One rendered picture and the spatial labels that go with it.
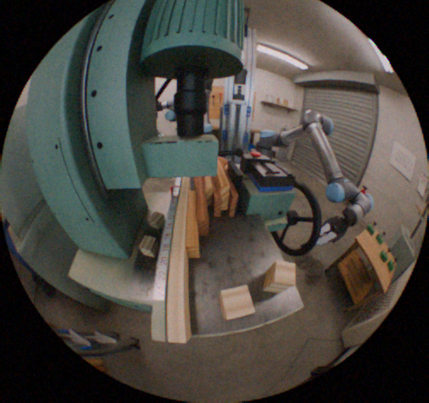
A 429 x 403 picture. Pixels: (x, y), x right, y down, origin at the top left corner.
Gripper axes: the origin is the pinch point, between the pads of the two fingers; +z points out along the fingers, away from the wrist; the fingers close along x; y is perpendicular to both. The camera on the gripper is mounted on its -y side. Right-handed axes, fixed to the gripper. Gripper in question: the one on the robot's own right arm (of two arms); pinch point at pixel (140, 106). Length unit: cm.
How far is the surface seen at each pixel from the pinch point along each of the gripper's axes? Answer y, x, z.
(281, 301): 18, -119, -62
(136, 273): 29, -110, -34
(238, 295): 14, -116, -54
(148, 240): 26, -102, -37
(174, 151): 5, -96, -46
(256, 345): 103, -162, -81
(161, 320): 12, -118, -46
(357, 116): -56, 26, -349
